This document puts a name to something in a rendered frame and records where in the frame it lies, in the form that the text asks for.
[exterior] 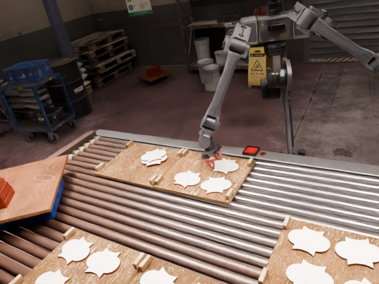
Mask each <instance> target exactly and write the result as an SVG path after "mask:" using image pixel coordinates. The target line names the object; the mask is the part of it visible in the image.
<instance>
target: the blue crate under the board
mask: <svg viewBox="0 0 379 284"><path fill-rule="evenodd" d="M64 184H65V183H64V180H63V178H62V179H61V182H60V185H59V189H58V192H57V194H56V197H55V201H54V204H53V207H52V210H51V212H47V213H44V214H40V215H35V216H31V217H28V218H23V219H19V220H14V221H10V222H7V223H2V224H0V231H2V230H7V229H11V228H16V227H20V226H23V225H28V224H32V223H36V222H39V221H44V220H48V219H53V218H54V217H55V215H56V211H57V209H58V205H59V202H60V198H61V194H62V192H63V188H64Z"/></svg>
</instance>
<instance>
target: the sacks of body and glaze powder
mask: <svg viewBox="0 0 379 284"><path fill-rule="evenodd" d="M77 64H78V67H79V70H80V73H81V75H82V79H83V82H84V85H85V88H86V91H87V94H90V93H92V92H93V91H92V88H91V85H89V83H90V81H88V80H84V79H85V78H86V77H87V76H88V75H87V74H85V73H84V72H85V71H86V69H85V68H80V67H81V66H82V65H83V63H80V62H77ZM7 84H8V83H7V82H5V83H3V84H2V86H4V85H7ZM2 86H1V87H2ZM35 89H36V92H37V94H38V97H39V99H40V101H41V104H42V106H43V107H53V104H52V103H51V102H52V101H51V98H50V95H49V93H48V91H47V88H46V87H45V84H42V85H40V86H38V87H36V88H35ZM4 94H5V96H10V97H9V98H8V99H7V101H8V102H11V105H10V107H11V109H12V111H13V113H14V116H15V117H18V116H20V115H22V114H24V113H25V117H26V118H30V116H29V115H30V114H32V113H33V112H35V111H36V110H38V109H40V108H39V105H38V103H37V100H36V98H35V95H34V93H33V91H32V89H28V90H6V91H4Z"/></svg>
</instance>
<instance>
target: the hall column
mask: <svg viewBox="0 0 379 284"><path fill-rule="evenodd" d="M42 3H43V5H44V8H45V11H46V14H47V17H48V19H49V22H50V25H51V28H52V31H53V33H54V36H55V39H56V42H57V44H58V48H59V50H60V53H61V56H62V58H63V57H75V55H74V52H73V49H72V46H71V43H70V40H69V37H68V35H67V31H66V29H65V26H64V23H63V19H62V17H61V14H60V11H59V8H58V4H57V2H56V0H42ZM96 99H97V97H94V96H92V97H89V100H90V102H93V101H94V100H96Z"/></svg>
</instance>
